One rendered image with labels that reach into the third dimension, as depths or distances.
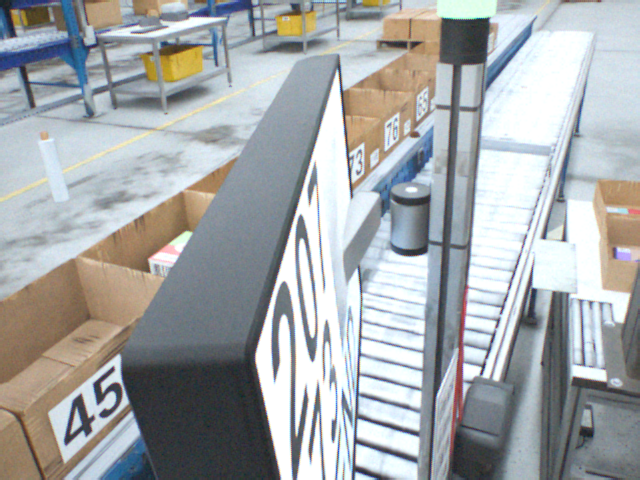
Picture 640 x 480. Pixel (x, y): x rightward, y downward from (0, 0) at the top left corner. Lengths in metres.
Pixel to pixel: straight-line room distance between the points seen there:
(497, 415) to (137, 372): 0.68
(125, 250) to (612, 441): 1.80
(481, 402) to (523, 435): 1.53
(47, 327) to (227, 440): 1.20
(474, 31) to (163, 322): 0.41
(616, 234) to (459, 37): 1.53
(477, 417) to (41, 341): 0.93
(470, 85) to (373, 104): 2.04
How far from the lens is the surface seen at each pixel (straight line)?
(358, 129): 2.20
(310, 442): 0.31
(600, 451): 2.40
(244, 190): 0.30
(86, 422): 1.11
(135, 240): 1.53
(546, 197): 2.36
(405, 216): 0.62
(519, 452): 2.31
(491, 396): 0.86
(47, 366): 1.37
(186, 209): 1.67
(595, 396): 1.52
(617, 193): 2.31
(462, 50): 0.56
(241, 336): 0.19
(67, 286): 1.40
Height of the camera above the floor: 1.66
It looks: 28 degrees down
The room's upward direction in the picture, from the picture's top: 2 degrees counter-clockwise
